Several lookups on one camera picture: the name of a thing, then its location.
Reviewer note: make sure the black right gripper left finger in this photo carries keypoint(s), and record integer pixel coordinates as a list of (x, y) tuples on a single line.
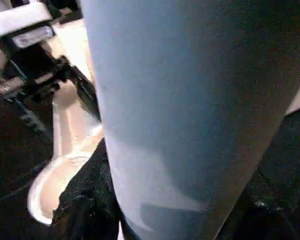
[(90, 200)]

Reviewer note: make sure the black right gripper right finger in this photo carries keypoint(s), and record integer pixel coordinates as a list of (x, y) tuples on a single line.
[(270, 215)]

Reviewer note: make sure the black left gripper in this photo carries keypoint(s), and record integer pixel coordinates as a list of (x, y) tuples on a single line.
[(35, 75)]

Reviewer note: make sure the white plastic table top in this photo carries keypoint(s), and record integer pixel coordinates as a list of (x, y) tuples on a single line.
[(70, 120)]

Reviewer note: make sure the white plastic table leg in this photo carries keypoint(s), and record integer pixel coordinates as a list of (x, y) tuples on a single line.
[(177, 112)]

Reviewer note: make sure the black work mat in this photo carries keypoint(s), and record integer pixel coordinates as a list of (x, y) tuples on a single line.
[(15, 150)]

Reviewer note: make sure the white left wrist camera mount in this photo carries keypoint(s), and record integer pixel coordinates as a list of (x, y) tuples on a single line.
[(22, 22)]

